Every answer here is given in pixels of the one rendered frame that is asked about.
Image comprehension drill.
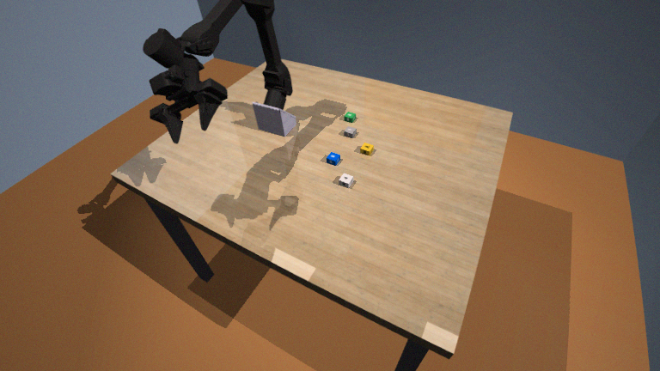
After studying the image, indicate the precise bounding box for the green block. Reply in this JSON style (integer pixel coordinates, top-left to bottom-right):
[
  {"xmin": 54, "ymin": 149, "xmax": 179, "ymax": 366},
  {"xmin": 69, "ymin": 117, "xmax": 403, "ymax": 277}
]
[{"xmin": 344, "ymin": 112, "xmax": 356, "ymax": 123}]

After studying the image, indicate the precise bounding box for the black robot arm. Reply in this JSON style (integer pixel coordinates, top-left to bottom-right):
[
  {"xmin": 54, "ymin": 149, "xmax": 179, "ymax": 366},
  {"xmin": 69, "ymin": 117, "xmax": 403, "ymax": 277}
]
[{"xmin": 143, "ymin": 0, "xmax": 293, "ymax": 110}]

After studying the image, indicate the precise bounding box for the yellow block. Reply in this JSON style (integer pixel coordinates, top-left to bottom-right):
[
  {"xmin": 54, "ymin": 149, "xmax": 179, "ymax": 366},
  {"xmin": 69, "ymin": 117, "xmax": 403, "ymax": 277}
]
[{"xmin": 360, "ymin": 143, "xmax": 374, "ymax": 155}]

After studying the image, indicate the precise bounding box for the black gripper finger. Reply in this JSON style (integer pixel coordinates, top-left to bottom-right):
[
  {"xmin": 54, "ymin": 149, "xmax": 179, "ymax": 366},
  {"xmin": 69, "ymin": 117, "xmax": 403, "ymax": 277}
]
[
  {"xmin": 155, "ymin": 113, "xmax": 183, "ymax": 143},
  {"xmin": 194, "ymin": 91, "xmax": 223, "ymax": 131}
]

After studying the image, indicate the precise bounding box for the blue block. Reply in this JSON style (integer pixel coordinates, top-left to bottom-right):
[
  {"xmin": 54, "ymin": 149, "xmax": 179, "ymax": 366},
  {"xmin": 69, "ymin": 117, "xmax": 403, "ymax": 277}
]
[{"xmin": 327, "ymin": 152, "xmax": 340, "ymax": 166}]

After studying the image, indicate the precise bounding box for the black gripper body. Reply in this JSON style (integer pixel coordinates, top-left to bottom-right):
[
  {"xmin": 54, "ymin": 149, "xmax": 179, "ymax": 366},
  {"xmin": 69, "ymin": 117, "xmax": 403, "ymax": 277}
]
[{"xmin": 150, "ymin": 70, "xmax": 228, "ymax": 124}]

